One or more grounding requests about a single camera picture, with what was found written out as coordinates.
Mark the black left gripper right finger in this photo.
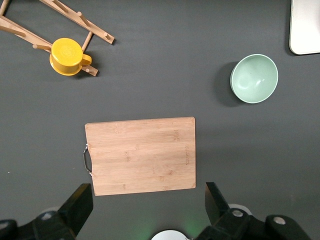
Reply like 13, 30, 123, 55
196, 181, 311, 240

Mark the wooden cutting board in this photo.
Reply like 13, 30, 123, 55
82, 116, 197, 197

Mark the cream bear print tray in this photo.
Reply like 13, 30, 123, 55
289, 0, 320, 55

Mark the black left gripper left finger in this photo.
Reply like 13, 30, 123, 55
0, 183, 94, 240

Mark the light green bowl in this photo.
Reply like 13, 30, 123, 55
229, 53, 279, 104

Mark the wooden peg mug rack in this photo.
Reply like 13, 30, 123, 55
0, 0, 116, 77

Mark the yellow mug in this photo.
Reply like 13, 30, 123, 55
49, 37, 93, 77

